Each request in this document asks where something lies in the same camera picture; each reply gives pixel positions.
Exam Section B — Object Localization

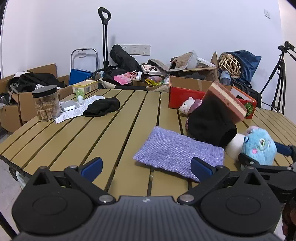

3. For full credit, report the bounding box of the large brown cardboard box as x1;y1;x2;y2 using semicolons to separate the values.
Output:
18;85;70;123
0;64;57;133

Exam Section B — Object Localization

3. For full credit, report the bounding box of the blue box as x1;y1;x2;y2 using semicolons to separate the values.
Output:
69;69;96;86

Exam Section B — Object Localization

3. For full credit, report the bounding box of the clear jar with black lid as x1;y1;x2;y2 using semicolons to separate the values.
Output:
32;85;61;122

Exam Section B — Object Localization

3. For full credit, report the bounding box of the black duffel bag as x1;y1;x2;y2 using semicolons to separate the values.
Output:
231;80;262;108

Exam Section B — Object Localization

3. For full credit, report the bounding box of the blue water bottle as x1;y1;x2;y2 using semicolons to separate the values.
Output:
220;71;231;86

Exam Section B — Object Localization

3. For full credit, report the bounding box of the long black pouch bag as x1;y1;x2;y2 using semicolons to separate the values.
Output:
109;44;142;72

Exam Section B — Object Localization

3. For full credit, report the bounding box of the blue bag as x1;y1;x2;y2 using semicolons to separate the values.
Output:
228;50;262;82

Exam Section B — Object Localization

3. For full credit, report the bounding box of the woven rattan ball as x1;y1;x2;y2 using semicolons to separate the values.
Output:
218;53;242;78

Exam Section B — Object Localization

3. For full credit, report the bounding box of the black knit hat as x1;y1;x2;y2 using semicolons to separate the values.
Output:
83;97;120;117

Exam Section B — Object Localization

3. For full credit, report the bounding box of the purple knit cloth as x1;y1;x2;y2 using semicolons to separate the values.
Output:
133;126;225;182

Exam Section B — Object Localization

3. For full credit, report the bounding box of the black knit glove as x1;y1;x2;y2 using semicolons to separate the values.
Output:
185;96;238;147

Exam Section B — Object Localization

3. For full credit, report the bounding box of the black camcorder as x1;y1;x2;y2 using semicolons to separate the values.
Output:
279;41;296;53

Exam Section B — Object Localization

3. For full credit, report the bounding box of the plush bear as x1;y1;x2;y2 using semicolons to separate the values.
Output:
179;97;203;115

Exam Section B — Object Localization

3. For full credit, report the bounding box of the silver blister pack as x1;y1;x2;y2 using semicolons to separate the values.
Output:
59;100;79;112

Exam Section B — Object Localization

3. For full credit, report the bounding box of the olive slatted folding table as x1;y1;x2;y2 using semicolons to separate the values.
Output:
0;89;296;197

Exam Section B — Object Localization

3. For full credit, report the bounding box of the blue fluffy plush toy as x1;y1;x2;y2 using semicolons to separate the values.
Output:
242;126;277;165

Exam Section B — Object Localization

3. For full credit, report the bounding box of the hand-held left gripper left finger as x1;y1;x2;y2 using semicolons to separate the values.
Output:
30;157;116;205

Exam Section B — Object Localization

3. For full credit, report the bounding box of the black and white carton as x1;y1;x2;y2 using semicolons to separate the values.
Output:
141;64;167;76

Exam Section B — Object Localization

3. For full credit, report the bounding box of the open brown cardboard box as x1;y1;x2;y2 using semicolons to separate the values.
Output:
170;52;220;81

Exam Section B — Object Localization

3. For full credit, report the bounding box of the clear plastic container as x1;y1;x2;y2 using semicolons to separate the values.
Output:
190;50;219;69

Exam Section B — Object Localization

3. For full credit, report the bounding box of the yellow snack packet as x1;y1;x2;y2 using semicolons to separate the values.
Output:
145;76;164;86

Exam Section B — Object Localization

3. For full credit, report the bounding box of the beige fabric mat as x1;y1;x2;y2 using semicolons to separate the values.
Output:
148;52;195;71

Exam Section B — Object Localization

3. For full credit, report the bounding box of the white paper leaflet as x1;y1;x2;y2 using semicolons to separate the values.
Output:
55;95;107;124

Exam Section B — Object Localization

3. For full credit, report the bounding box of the black trolley handle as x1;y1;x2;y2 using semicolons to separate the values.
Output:
92;7;121;81

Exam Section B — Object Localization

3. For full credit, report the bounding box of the white wall outlet panel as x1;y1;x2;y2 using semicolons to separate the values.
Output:
121;44;151;56

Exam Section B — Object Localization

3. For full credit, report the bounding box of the yellow carton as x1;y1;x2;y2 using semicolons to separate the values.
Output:
72;80;99;94

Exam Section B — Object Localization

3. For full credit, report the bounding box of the black tripod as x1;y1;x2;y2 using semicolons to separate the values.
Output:
260;50;296;114

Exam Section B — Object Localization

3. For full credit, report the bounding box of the silver folding step stool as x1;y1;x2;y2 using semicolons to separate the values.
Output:
70;48;99;77

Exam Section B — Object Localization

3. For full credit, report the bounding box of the red cardboard box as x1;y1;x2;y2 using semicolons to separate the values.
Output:
168;75;258;120

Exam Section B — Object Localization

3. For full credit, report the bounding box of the black clothing pile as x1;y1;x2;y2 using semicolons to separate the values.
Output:
9;72;64;93

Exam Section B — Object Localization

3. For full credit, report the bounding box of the pink layered sponge block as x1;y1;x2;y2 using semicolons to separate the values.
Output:
201;81;247;126

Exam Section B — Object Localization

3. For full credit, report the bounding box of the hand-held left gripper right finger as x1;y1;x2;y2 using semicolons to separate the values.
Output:
177;157;266;205

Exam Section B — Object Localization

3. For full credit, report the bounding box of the small green bottle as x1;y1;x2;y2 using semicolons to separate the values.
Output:
76;89;85;105

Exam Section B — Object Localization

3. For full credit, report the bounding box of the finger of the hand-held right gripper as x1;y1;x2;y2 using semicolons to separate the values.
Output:
238;153;296;173
275;142;296;163

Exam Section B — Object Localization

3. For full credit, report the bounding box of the pink packet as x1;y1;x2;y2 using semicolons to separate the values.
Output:
113;72;138;86

